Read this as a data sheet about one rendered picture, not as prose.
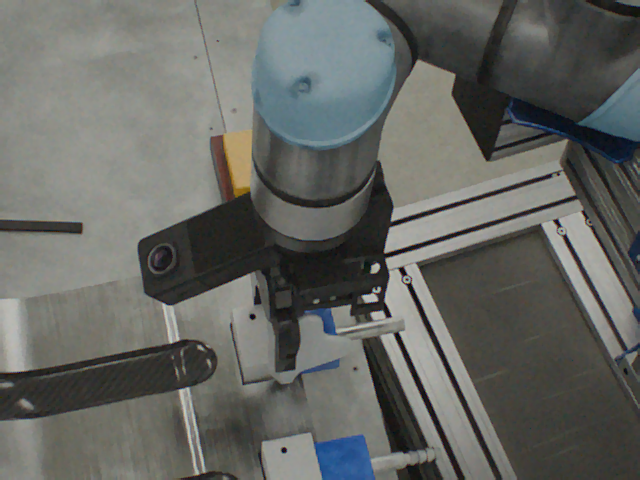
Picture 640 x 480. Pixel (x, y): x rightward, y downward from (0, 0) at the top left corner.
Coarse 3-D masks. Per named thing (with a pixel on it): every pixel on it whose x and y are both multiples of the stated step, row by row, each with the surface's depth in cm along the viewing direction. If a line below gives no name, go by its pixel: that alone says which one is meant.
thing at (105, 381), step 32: (128, 352) 102; (160, 352) 102; (192, 352) 102; (0, 384) 100; (32, 384) 101; (64, 384) 101; (96, 384) 101; (128, 384) 101; (160, 384) 101; (192, 384) 100; (0, 416) 98; (32, 416) 99
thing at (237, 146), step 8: (224, 136) 118; (232, 136) 118; (240, 136) 118; (248, 136) 118; (224, 144) 118; (232, 144) 118; (240, 144) 118; (248, 144) 118; (224, 152) 119; (232, 152) 117; (240, 152) 117; (248, 152) 117; (232, 160) 117; (240, 160) 117; (248, 160) 117; (232, 168) 116; (240, 168) 116; (248, 168) 116; (232, 176) 116; (240, 176) 116; (248, 176) 116; (232, 184) 117; (240, 184) 116; (248, 184) 116; (240, 192) 116
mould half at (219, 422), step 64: (0, 320) 102; (64, 320) 103; (128, 320) 103; (192, 320) 103; (256, 384) 101; (0, 448) 97; (64, 448) 98; (128, 448) 98; (192, 448) 98; (256, 448) 98
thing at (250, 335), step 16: (256, 304) 101; (240, 320) 100; (256, 320) 100; (384, 320) 103; (400, 320) 103; (240, 336) 100; (256, 336) 100; (352, 336) 103; (368, 336) 103; (240, 352) 100; (256, 352) 99; (240, 368) 102; (256, 368) 99; (320, 368) 102
